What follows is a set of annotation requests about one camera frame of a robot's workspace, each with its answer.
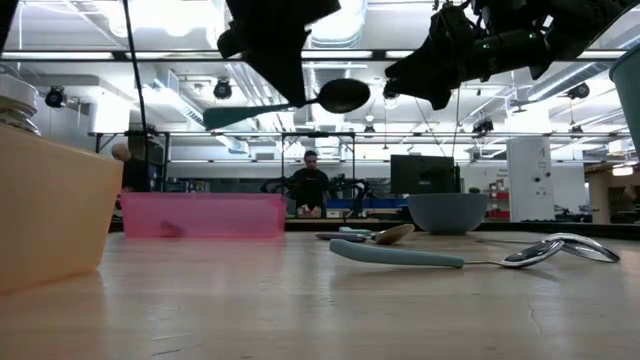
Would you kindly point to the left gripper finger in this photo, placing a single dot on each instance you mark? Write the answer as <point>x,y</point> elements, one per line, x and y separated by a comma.
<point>292,65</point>

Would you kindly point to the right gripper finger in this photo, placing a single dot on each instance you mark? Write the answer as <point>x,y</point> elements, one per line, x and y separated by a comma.
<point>410,91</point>
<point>430,65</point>

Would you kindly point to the white-lid seasoning jar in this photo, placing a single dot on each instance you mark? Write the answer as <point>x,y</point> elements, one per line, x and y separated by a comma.
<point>17,100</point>

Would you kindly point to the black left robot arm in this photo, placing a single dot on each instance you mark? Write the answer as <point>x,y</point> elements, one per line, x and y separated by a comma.
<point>6,15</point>

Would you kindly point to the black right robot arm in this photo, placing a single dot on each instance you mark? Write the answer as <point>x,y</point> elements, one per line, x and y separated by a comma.
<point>590,15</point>

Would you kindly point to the black monitor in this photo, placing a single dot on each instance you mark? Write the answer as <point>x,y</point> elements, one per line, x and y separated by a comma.
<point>425,175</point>

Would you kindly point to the black overhead crossbar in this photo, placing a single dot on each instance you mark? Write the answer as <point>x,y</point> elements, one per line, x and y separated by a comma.
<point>175,55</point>

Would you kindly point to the person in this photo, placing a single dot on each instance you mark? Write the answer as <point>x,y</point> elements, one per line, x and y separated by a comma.
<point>131,172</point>
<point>310,185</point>

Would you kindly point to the blue bowl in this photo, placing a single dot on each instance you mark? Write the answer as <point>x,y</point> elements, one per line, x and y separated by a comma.
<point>447,212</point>

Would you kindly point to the white pillar cabinet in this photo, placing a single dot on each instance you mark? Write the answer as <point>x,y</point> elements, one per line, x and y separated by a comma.
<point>530,180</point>

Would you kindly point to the pink plastic bin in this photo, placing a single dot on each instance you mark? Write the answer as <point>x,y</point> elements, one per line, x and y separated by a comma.
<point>225,215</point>

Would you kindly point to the plain silver spoon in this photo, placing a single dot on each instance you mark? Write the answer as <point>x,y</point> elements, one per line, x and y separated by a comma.
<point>590,247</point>

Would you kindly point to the silver ventilation duct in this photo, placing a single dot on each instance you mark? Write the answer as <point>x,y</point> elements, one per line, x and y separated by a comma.
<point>350,45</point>

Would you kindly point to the black hanging ceiling camera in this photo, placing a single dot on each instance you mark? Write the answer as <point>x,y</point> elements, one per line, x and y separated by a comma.
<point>55,97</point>
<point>579,90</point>
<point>482,126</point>
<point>222,90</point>

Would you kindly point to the black background rig frame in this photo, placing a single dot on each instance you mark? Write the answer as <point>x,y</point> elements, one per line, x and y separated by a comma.
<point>225,134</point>

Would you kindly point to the black aluminium table frame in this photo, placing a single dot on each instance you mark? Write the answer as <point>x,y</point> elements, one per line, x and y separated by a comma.
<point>550,229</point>

